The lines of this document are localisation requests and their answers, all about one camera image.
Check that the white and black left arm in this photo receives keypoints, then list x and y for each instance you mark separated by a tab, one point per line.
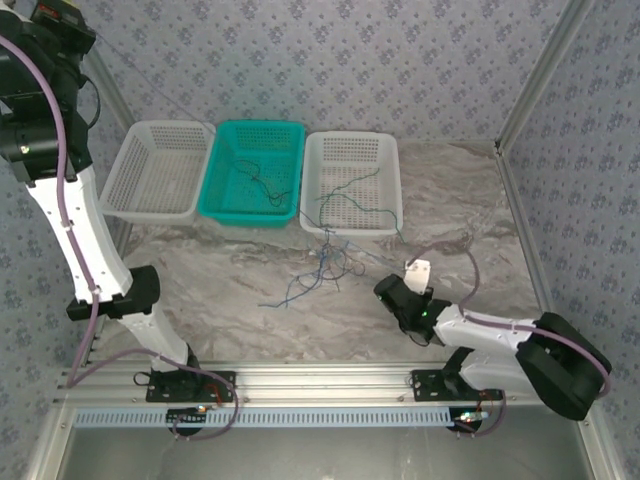
90	240

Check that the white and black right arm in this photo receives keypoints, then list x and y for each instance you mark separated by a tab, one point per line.
490	330

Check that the white perforated plastic basket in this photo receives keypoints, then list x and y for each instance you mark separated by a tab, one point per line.
150	175
350	150

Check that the small circuit board with LED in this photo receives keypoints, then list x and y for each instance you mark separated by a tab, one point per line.
187	417
467	420

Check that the teal perforated plastic basket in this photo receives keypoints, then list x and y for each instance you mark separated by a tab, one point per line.
215	200

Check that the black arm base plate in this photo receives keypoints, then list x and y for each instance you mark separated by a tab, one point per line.
425	390
165	390

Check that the aluminium mounting rail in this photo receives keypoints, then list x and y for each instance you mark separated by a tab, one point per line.
320	382

